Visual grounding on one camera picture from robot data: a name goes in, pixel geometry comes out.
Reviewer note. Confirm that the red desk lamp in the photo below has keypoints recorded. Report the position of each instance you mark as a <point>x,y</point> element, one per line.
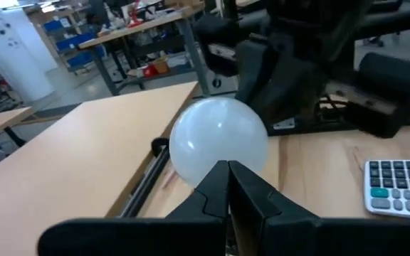
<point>135,14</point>

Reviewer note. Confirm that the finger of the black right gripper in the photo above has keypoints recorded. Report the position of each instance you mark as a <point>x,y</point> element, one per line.
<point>297,89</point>
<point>258,74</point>

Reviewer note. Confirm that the grey desk calculator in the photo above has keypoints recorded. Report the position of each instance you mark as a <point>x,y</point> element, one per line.
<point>400,188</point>

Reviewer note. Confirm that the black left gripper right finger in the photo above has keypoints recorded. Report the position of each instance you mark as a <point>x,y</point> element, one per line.
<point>315,238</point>

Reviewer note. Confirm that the red container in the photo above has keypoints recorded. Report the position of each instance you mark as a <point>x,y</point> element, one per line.
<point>149,71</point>

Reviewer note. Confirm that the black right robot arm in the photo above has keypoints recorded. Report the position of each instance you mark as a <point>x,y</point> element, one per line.
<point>315,17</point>

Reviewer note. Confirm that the cluttered background workbench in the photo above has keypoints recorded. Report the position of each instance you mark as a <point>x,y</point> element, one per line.
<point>137,30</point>

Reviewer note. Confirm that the orange container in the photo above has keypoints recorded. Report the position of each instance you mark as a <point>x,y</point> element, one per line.
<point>161,66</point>

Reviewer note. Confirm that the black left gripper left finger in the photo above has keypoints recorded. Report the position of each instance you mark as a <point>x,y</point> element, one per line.
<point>137,236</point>

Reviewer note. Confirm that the white frosted lightbulb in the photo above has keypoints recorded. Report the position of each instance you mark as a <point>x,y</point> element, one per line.
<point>215,135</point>

